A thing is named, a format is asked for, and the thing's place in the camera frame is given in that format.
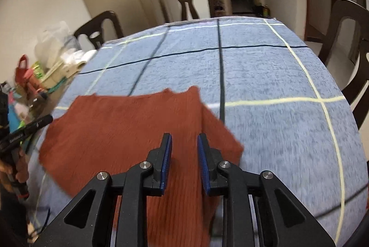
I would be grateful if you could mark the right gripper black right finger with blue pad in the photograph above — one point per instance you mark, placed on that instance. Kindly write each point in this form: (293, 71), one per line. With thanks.
(257, 209)

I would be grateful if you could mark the dark wooden chair left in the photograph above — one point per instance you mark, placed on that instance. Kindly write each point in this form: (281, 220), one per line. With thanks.
(93, 29)

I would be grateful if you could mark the glass jar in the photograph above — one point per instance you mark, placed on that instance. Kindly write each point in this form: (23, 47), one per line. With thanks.
(39, 105)

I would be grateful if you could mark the red handled bag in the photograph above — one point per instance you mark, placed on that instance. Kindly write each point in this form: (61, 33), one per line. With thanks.
(24, 76)

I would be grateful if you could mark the dark wooden chair right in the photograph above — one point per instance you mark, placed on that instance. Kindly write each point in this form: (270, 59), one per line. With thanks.
(344, 50)

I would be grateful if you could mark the blue checked table cloth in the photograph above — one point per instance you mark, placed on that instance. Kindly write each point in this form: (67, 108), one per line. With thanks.
(264, 84)

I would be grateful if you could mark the white tissue box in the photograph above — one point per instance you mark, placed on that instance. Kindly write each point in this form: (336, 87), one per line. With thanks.
(72, 61)

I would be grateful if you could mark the white plastic bag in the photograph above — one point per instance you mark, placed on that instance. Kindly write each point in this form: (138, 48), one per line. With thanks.
(52, 42)

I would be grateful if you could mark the rust red knit sweater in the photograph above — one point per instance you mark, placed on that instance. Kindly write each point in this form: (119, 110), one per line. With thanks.
(113, 133)

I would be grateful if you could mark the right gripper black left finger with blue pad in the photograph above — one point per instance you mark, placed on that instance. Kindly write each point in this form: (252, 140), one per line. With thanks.
(112, 207)

